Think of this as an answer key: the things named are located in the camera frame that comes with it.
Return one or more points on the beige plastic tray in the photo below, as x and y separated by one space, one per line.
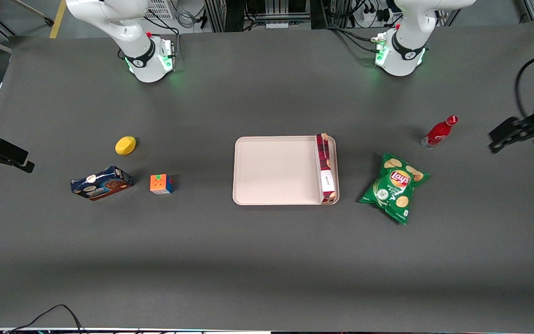
276 170

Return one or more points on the white power strip with plugs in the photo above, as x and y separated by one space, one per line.
373 16

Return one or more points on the colourful puzzle cube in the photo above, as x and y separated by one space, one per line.
161 183

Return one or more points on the blue cookie box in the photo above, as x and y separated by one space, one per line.
101 183

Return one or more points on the red soda bottle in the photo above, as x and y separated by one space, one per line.
438 132

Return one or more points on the red cookie box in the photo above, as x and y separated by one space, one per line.
326 171

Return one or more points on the green chips bag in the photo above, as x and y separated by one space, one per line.
394 188

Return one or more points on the small white power strip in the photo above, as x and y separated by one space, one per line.
277 25

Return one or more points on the white perforated box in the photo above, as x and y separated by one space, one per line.
159 8

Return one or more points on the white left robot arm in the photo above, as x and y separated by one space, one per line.
403 51

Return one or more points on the dark aluminium frame post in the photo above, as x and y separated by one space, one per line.
214 15

